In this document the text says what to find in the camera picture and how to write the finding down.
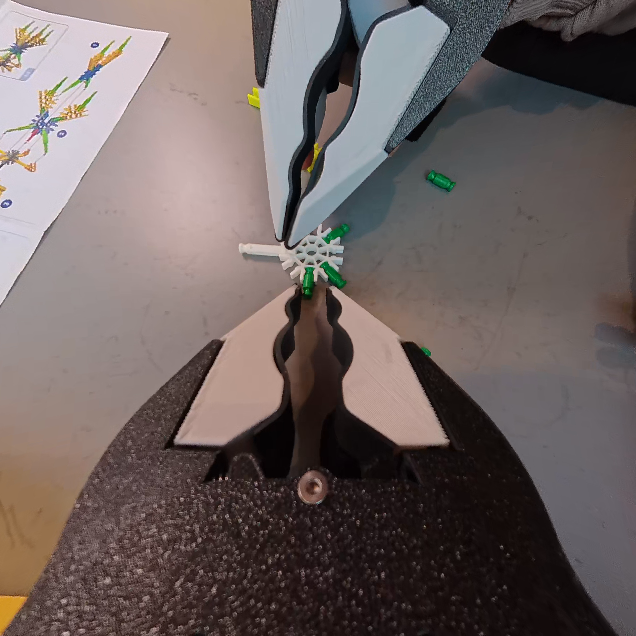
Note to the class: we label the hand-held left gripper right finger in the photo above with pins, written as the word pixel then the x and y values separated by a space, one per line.
pixel 392 392

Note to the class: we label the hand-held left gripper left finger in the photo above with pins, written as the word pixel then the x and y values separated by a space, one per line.
pixel 233 387

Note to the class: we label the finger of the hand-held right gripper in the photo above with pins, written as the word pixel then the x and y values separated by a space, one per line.
pixel 288 99
pixel 392 89

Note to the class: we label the yellow clip connector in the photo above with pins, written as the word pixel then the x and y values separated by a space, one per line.
pixel 313 166
pixel 254 98

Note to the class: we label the white plastic rod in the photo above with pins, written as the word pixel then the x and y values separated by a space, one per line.
pixel 258 250

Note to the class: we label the white snowflake connector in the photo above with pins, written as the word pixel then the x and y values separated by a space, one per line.
pixel 318 256

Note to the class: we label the person's right forearm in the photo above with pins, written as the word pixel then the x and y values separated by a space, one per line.
pixel 571 64

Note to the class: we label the printed instruction sheet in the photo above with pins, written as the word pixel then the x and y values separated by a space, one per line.
pixel 74 149

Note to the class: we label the yellow box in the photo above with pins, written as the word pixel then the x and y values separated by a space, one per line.
pixel 10 611

